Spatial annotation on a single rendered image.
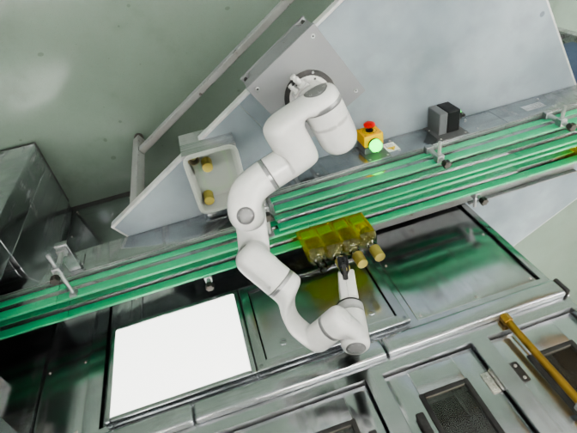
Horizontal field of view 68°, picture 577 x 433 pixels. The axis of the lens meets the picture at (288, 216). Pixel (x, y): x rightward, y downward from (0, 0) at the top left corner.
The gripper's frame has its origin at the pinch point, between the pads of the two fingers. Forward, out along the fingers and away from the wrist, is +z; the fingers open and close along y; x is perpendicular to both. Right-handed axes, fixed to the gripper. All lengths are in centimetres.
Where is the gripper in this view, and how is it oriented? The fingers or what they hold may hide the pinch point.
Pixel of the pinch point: (343, 267)
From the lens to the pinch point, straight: 132.2
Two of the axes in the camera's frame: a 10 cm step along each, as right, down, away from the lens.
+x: -9.9, 1.4, 1.0
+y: -1.7, -7.8, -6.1
